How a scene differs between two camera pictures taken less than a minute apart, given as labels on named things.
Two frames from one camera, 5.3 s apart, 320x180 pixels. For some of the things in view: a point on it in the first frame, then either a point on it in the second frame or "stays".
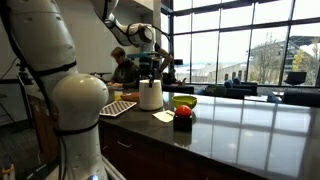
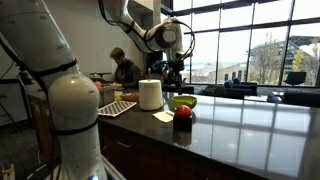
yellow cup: x=117 y=95 stays
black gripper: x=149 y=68 -> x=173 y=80
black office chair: x=296 y=78 stays
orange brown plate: x=131 y=96 stays
